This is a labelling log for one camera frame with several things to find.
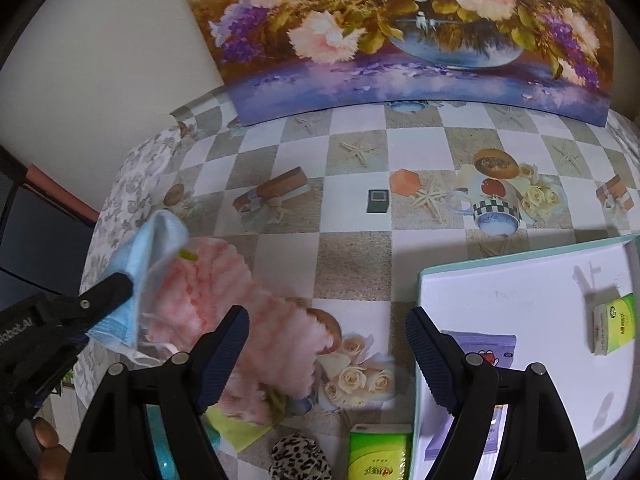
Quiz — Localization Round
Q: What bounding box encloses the black cable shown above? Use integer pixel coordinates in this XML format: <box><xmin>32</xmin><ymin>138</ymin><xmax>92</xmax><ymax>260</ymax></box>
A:
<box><xmin>0</xmin><ymin>264</ymin><xmax>81</xmax><ymax>298</ymax></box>

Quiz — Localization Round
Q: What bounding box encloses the yellow-green cloth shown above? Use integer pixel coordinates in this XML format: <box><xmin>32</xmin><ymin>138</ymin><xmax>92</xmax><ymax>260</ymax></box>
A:
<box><xmin>205</xmin><ymin>404</ymin><xmax>273</xmax><ymax>453</ymax></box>

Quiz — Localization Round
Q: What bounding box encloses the white box with teal rim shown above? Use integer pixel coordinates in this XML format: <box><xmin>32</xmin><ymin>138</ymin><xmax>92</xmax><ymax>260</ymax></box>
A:
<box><xmin>416</xmin><ymin>234</ymin><xmax>640</xmax><ymax>480</ymax></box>

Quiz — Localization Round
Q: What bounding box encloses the pink fluffy sock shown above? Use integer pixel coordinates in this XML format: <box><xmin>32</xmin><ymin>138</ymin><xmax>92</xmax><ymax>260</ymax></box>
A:
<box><xmin>142</xmin><ymin>239</ymin><xmax>337</xmax><ymax>428</ymax></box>

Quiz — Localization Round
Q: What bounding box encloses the checkered printed tablecloth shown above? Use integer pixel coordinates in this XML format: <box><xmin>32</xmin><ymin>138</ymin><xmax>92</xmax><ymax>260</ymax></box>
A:
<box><xmin>75</xmin><ymin>85</ymin><xmax>640</xmax><ymax>480</ymax></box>

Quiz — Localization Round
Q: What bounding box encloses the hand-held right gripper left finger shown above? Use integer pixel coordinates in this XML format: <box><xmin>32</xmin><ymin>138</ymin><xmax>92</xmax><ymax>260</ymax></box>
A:
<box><xmin>74</xmin><ymin>304</ymin><xmax>250</xmax><ymax>480</ymax></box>

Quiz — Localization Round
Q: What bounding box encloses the small green tissue pack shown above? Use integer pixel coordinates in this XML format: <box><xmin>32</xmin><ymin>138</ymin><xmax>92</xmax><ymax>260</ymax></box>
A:
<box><xmin>592</xmin><ymin>292</ymin><xmax>638</xmax><ymax>357</ymax></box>

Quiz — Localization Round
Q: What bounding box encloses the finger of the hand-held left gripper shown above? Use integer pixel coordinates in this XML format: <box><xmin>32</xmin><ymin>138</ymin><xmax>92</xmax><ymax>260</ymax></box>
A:
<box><xmin>47</xmin><ymin>272</ymin><xmax>136</xmax><ymax>318</ymax></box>

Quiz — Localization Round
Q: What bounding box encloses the leopard print scrunchie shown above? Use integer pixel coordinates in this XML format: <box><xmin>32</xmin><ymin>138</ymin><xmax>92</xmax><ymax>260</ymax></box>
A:
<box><xmin>269</xmin><ymin>432</ymin><xmax>333</xmax><ymax>480</ymax></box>

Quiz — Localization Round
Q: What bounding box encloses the purple printed packet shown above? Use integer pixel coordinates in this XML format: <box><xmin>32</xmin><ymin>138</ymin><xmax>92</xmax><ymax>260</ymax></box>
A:
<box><xmin>425</xmin><ymin>331</ymin><xmax>518</xmax><ymax>461</ymax></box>

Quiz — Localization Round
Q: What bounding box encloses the floral canvas painting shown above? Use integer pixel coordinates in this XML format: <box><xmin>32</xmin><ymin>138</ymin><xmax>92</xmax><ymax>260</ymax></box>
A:
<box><xmin>170</xmin><ymin>0</ymin><xmax>615</xmax><ymax>128</ymax></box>

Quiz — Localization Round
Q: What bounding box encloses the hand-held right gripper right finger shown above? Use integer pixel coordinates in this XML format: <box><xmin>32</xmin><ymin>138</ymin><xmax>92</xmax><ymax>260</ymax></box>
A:
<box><xmin>404</xmin><ymin>306</ymin><xmax>587</xmax><ymax>480</ymax></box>

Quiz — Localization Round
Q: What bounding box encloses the grey floral tablecloth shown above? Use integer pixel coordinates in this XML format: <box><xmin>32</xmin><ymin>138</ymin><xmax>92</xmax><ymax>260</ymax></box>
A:
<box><xmin>72</xmin><ymin>117</ymin><xmax>186</xmax><ymax>401</ymax></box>

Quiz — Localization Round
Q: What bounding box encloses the teal plastic lid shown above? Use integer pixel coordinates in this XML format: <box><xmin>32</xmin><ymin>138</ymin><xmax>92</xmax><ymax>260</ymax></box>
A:
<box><xmin>145</xmin><ymin>402</ymin><xmax>221</xmax><ymax>480</ymax></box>

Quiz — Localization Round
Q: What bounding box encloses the person's left hand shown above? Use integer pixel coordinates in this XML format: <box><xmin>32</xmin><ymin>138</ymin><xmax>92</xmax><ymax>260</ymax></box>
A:
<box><xmin>31</xmin><ymin>416</ymin><xmax>72</xmax><ymax>480</ymax></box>

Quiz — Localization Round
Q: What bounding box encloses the blue face mask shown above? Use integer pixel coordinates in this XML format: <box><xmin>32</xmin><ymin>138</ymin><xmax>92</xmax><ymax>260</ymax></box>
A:
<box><xmin>87</xmin><ymin>209</ymin><xmax>190</xmax><ymax>352</ymax></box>

